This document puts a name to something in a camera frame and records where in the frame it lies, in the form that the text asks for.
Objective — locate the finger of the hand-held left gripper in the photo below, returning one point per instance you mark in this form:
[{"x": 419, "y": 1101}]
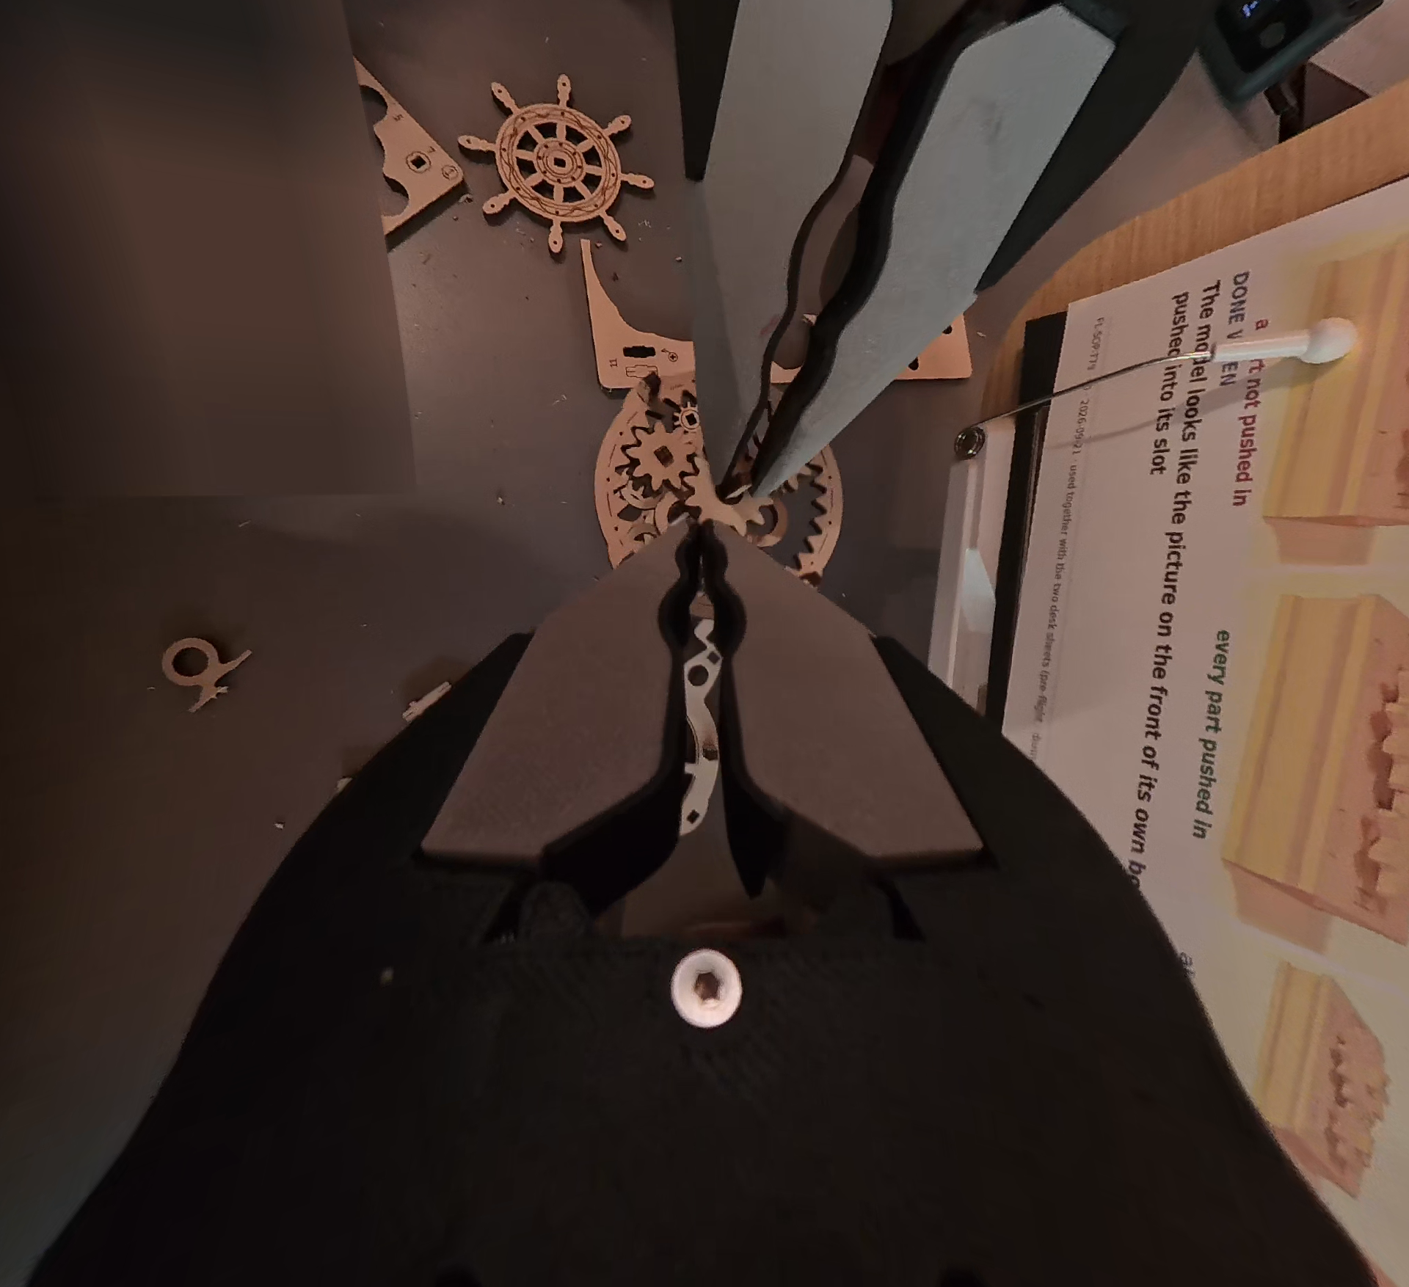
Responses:
[
  {"x": 793, "y": 75},
  {"x": 968, "y": 187}
]

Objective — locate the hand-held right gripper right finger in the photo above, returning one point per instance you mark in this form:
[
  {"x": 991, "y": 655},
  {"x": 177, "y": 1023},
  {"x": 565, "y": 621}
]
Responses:
[{"x": 857, "y": 748}]

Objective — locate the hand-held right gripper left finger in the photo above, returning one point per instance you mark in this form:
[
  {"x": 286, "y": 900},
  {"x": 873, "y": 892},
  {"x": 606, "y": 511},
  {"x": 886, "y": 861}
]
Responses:
[{"x": 560, "y": 748}]

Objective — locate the round wooden frame part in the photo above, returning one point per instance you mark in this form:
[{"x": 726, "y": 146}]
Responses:
[{"x": 690, "y": 698}]

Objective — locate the small wooden gear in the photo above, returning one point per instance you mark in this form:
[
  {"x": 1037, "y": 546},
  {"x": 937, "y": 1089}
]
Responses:
[{"x": 734, "y": 514}]

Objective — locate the wooden gear model assembly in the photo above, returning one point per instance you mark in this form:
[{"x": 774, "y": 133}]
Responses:
[{"x": 611, "y": 472}]

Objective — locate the wooden document stand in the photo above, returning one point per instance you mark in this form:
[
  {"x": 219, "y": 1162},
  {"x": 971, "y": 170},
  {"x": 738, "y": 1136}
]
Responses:
[{"x": 1157, "y": 240}]

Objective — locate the wooden ship wheel part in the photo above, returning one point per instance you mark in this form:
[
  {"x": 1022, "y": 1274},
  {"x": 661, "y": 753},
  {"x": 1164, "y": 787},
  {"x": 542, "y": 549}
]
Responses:
[{"x": 516, "y": 160}]

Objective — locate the jagged wooden sheet strip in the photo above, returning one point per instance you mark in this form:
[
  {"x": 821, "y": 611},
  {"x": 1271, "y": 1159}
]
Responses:
[{"x": 628, "y": 342}]

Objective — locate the printed task sheet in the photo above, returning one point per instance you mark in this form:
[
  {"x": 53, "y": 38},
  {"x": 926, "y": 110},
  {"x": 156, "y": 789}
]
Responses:
[{"x": 1157, "y": 649}]

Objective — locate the small wooden loop part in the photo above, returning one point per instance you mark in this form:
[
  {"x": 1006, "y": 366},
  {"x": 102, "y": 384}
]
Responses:
[{"x": 214, "y": 664}]

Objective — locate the punched-out wooden part sheet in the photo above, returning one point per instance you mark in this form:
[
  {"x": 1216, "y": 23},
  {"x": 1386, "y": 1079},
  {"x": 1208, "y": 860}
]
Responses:
[{"x": 395, "y": 137}]

